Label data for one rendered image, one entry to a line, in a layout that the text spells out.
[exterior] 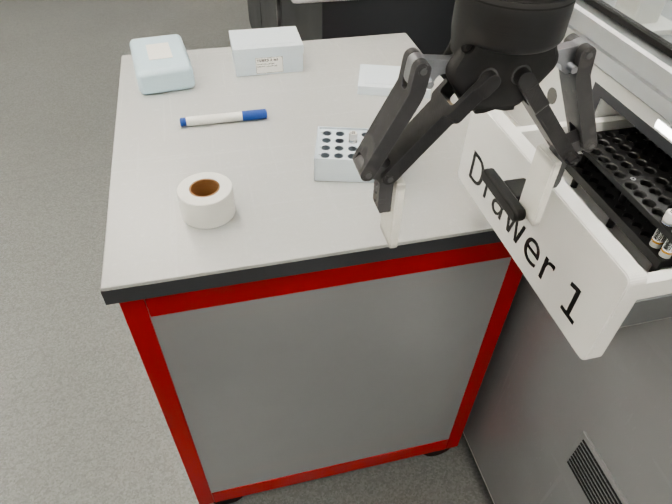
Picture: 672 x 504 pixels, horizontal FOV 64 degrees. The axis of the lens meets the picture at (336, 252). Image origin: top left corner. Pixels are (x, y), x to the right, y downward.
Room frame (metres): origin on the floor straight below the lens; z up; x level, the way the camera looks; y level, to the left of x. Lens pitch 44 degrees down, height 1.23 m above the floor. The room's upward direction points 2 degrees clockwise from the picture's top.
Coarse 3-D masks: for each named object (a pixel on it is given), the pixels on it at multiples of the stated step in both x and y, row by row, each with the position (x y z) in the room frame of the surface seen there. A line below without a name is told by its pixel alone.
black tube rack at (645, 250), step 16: (624, 128) 0.55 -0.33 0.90; (608, 144) 0.52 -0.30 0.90; (624, 144) 0.52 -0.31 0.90; (640, 144) 0.52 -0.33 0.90; (624, 160) 0.49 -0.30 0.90; (640, 160) 0.49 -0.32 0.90; (656, 160) 0.49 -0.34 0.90; (576, 176) 0.50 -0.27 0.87; (592, 176) 0.50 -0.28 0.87; (640, 176) 0.46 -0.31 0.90; (656, 176) 0.46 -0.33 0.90; (592, 192) 0.47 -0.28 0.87; (608, 192) 0.47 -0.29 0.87; (656, 192) 0.44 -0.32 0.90; (608, 208) 0.44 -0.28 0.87; (624, 208) 0.44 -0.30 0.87; (608, 224) 0.45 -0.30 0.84; (624, 224) 0.42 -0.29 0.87; (640, 224) 0.42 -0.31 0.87; (640, 240) 0.39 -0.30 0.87; (656, 256) 0.37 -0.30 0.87
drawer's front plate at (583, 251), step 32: (480, 128) 0.54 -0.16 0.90; (512, 128) 0.50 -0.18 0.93; (512, 160) 0.46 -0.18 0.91; (480, 192) 0.50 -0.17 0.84; (544, 224) 0.39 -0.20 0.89; (576, 224) 0.35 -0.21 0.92; (512, 256) 0.42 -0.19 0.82; (544, 256) 0.37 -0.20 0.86; (576, 256) 0.34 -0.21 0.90; (608, 256) 0.31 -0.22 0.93; (544, 288) 0.36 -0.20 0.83; (608, 288) 0.30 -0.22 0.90; (640, 288) 0.29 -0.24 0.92; (576, 320) 0.31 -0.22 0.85; (608, 320) 0.28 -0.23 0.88; (576, 352) 0.29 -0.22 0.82
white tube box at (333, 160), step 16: (320, 128) 0.70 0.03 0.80; (336, 128) 0.70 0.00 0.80; (352, 128) 0.70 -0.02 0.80; (368, 128) 0.70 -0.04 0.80; (320, 144) 0.66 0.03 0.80; (336, 144) 0.66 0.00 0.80; (352, 144) 0.66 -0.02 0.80; (320, 160) 0.62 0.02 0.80; (336, 160) 0.62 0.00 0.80; (352, 160) 0.62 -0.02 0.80; (320, 176) 0.62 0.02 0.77; (336, 176) 0.62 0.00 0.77; (352, 176) 0.62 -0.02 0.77
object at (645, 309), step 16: (528, 128) 0.55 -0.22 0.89; (608, 128) 0.58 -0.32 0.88; (576, 192) 0.51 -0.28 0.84; (592, 208) 0.48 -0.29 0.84; (624, 240) 0.43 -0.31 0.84; (640, 256) 0.41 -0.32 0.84; (656, 272) 0.33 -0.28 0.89; (656, 288) 0.32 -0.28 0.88; (640, 304) 0.31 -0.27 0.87; (656, 304) 0.32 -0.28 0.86; (624, 320) 0.31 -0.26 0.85; (640, 320) 0.31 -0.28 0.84
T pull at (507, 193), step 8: (488, 168) 0.45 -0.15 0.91; (488, 176) 0.44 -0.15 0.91; (496, 176) 0.43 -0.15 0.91; (488, 184) 0.43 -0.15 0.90; (496, 184) 0.42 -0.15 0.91; (504, 184) 0.42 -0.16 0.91; (512, 184) 0.42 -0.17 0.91; (520, 184) 0.42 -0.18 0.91; (496, 192) 0.42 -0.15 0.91; (504, 192) 0.41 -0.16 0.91; (512, 192) 0.41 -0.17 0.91; (520, 192) 0.41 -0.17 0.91; (504, 200) 0.40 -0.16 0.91; (512, 200) 0.40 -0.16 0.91; (504, 208) 0.40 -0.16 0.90; (512, 208) 0.39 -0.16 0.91; (520, 208) 0.39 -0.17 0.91; (512, 216) 0.38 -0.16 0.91; (520, 216) 0.38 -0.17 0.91
